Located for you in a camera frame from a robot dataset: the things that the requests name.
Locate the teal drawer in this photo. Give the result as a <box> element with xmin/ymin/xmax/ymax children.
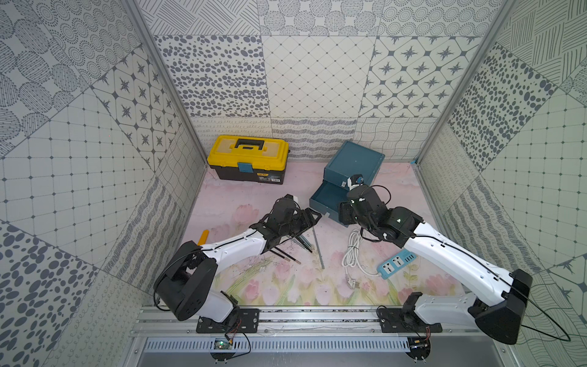
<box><xmin>310</xmin><ymin>180</ymin><xmax>367</xmax><ymax>227</ymax></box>

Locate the green pencil vertical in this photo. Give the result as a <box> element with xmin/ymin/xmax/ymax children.
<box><xmin>312</xmin><ymin>228</ymin><xmax>326</xmax><ymax>270</ymax></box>

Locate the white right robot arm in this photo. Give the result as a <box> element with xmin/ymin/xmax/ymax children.
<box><xmin>339</xmin><ymin>174</ymin><xmax>533</xmax><ymax>345</ymax></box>

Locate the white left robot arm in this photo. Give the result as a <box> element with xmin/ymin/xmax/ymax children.
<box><xmin>153</xmin><ymin>194</ymin><xmax>322</xmax><ymax>326</ymax></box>

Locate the teal drawer cabinet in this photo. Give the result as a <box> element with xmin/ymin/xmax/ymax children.
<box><xmin>323</xmin><ymin>141</ymin><xmax>385</xmax><ymax>191</ymax></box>

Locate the black pencil plain end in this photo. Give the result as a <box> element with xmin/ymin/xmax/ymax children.
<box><xmin>295</xmin><ymin>235</ymin><xmax>313</xmax><ymax>253</ymax></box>

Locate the black pencil gold end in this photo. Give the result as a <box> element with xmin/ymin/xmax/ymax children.
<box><xmin>274</xmin><ymin>247</ymin><xmax>301</xmax><ymax>265</ymax></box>

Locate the black pencil left pair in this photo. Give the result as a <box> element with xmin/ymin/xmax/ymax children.
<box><xmin>269</xmin><ymin>250</ymin><xmax>290</xmax><ymax>261</ymax></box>

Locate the teal power strip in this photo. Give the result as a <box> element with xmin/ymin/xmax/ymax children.
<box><xmin>377</xmin><ymin>249</ymin><xmax>417</xmax><ymax>279</ymax></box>

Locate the yellow black plastic toolbox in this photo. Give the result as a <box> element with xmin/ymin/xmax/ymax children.
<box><xmin>207</xmin><ymin>135</ymin><xmax>290</xmax><ymax>184</ymax></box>

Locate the orange utility knife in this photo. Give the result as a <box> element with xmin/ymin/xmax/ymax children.
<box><xmin>197</xmin><ymin>229</ymin><xmax>209</xmax><ymax>246</ymax></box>

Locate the white power cable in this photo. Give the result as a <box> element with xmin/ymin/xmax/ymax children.
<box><xmin>341</xmin><ymin>228</ymin><xmax>382</xmax><ymax>290</ymax></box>

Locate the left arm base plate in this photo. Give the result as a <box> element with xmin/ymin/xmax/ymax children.
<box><xmin>197</xmin><ymin>307</ymin><xmax>261</xmax><ymax>334</ymax></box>

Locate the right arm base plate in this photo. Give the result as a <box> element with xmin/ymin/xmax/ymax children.
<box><xmin>376</xmin><ymin>306</ymin><xmax>443</xmax><ymax>334</ymax></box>

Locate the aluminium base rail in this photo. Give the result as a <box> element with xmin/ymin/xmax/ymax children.
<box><xmin>130</xmin><ymin>304</ymin><xmax>510</xmax><ymax>354</ymax></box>

